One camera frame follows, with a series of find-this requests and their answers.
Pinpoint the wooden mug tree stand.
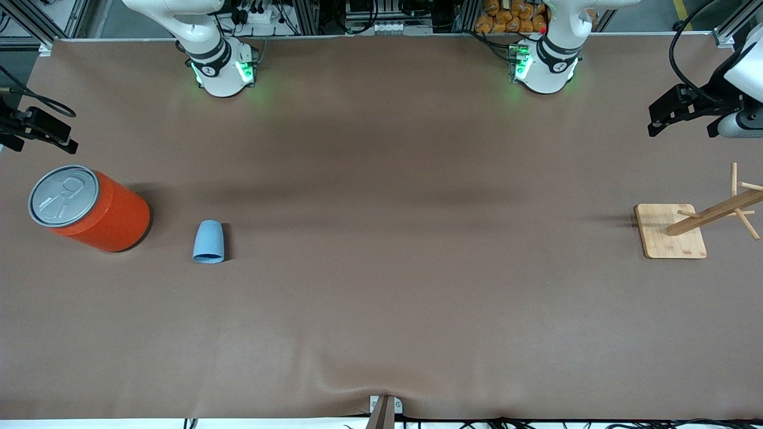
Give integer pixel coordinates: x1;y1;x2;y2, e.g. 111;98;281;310
635;162;763;260

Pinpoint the light blue cup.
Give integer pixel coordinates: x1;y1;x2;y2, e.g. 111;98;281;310
193;220;225;265

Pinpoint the white connector strip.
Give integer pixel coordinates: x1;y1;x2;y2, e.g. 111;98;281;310
352;21;433;35

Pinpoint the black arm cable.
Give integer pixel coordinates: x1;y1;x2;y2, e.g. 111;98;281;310
669;0;740;111
0;64;77;118

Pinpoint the brown camera pole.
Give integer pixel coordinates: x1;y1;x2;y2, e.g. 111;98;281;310
365;396;395;429

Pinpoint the metal table edge bracket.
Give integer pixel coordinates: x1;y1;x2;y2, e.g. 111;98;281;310
370;395;404;415

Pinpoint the orange snack bags pile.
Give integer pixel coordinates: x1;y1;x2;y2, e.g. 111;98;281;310
475;0;549;34

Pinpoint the white power strip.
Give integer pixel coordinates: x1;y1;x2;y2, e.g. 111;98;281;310
234;0;286;24

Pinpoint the orange can with grey lid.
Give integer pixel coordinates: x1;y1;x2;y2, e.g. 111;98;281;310
28;165;151;253

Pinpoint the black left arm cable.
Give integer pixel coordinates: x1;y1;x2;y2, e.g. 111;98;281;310
669;0;740;111

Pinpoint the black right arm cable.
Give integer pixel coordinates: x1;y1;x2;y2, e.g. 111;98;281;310
0;64;77;118

